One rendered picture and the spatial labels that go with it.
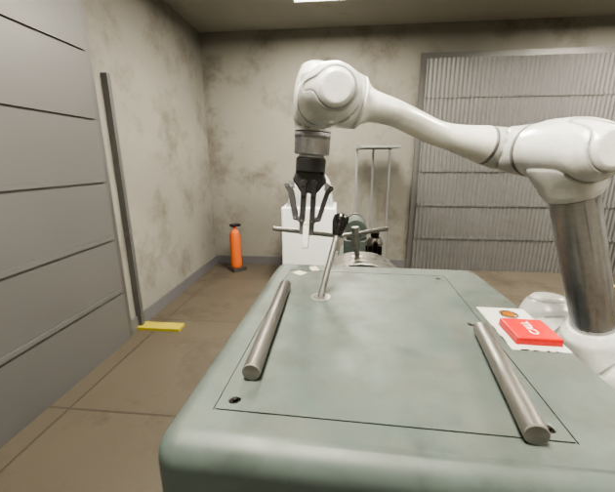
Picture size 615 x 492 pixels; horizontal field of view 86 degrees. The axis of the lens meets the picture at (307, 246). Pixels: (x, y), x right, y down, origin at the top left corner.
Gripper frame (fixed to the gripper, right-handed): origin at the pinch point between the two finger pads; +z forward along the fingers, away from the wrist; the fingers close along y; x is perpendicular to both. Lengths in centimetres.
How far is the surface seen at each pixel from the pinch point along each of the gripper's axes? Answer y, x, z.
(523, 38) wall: -200, -383, -174
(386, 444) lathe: -16, 60, 5
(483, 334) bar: -30, 42, 2
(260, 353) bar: -1, 51, 4
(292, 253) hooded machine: 50, -301, 95
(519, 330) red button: -36, 39, 2
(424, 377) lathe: -21, 50, 4
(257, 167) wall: 118, -374, -3
